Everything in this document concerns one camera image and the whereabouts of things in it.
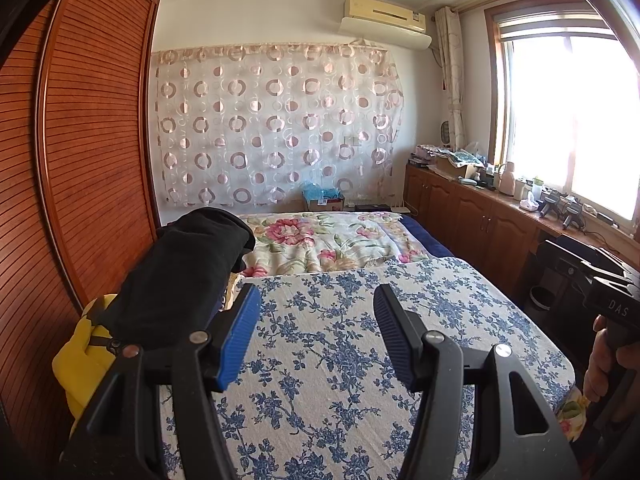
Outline blue floral bedsheet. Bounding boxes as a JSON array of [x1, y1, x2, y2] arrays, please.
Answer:
[[160, 256, 576, 480]]

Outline pale window curtain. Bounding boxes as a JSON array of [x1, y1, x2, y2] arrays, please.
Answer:
[[434, 6, 466, 148]]

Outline person's right hand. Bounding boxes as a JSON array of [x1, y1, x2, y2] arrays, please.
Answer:
[[582, 314, 628, 405]]

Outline cream air conditioner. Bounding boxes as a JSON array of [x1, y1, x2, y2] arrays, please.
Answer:
[[342, 0, 426, 23]]

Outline black handheld device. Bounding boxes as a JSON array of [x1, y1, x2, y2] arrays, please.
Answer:
[[562, 200, 588, 231], [540, 190, 562, 218]]

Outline open cardboard box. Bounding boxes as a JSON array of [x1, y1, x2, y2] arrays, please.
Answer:
[[435, 152, 483, 181]]

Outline cardboard box with blue cloth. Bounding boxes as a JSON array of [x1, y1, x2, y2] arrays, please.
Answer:
[[301, 182, 346, 212]]

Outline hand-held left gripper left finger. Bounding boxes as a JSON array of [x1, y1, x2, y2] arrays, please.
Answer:
[[57, 282, 263, 480]]

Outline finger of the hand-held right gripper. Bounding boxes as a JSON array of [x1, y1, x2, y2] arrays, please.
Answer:
[[567, 261, 640, 289], [545, 240, 627, 277]]

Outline stack of small boxes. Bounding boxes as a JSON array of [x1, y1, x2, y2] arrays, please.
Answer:
[[407, 145, 436, 168]]

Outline wood-framed window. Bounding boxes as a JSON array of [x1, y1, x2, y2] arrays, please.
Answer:
[[482, 0, 640, 241]]

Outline wooden slatted wardrobe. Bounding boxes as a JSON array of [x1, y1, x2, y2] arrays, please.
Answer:
[[0, 0, 161, 480]]

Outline white trash bin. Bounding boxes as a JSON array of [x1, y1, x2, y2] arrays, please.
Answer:
[[530, 285, 556, 311]]

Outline circle-patterned sheer curtain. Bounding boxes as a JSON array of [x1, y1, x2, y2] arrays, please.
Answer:
[[152, 40, 406, 208]]

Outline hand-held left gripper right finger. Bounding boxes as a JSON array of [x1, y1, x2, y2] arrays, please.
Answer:
[[374, 284, 581, 480]]

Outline navy blanket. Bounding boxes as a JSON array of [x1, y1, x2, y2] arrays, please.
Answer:
[[400, 215, 453, 261]]

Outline black fleece pants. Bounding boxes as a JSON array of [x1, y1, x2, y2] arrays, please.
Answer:
[[107, 206, 257, 351]]

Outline wooden side cabinet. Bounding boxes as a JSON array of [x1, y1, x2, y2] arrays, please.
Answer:
[[402, 165, 640, 321]]

